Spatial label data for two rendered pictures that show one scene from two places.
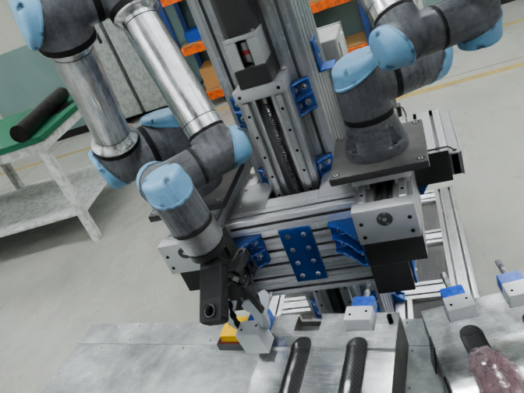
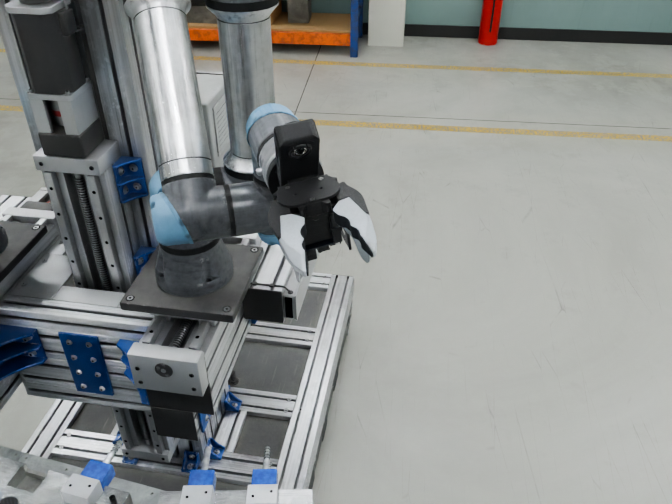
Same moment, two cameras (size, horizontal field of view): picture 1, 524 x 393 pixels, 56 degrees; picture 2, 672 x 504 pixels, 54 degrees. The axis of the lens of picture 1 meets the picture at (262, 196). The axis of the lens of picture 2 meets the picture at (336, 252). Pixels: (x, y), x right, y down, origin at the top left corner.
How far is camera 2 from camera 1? 0.43 m
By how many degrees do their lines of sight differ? 14
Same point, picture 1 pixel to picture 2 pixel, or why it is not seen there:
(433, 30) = (216, 221)
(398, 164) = (200, 308)
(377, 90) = not seen: hidden behind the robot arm
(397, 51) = (167, 233)
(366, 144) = (173, 273)
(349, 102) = not seen: hidden behind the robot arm
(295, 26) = (132, 98)
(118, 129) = not seen: outside the picture
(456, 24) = (244, 220)
